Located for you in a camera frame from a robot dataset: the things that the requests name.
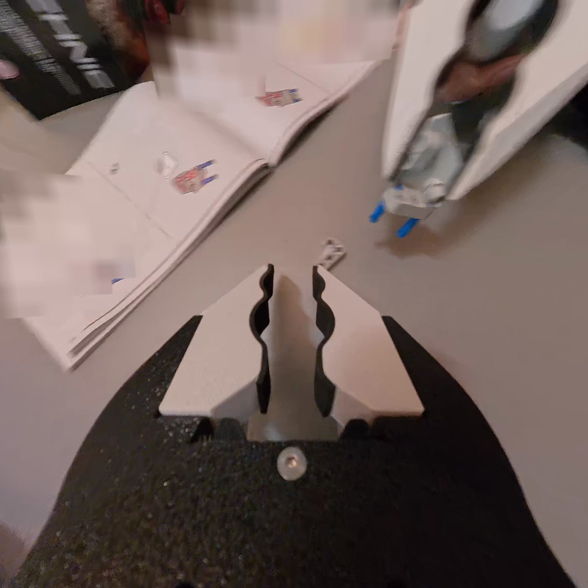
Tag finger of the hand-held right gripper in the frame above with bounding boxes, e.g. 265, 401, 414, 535
447, 0, 588, 201
381, 0, 475, 181

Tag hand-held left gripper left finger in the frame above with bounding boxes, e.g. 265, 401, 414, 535
159, 263, 275, 419

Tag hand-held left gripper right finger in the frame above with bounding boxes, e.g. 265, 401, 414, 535
312, 265, 425, 419

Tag small grey brick piece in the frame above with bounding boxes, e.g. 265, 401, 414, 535
319, 237, 347, 270

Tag grey brick assembly blue pins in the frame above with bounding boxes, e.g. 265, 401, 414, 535
369, 112, 466, 239

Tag person's right hand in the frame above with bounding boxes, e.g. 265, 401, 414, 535
442, 55, 525, 103

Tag open white instruction booklet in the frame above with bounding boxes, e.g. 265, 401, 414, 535
25, 57, 384, 372

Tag dark toy truck box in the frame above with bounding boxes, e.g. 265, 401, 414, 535
0, 0, 184, 121

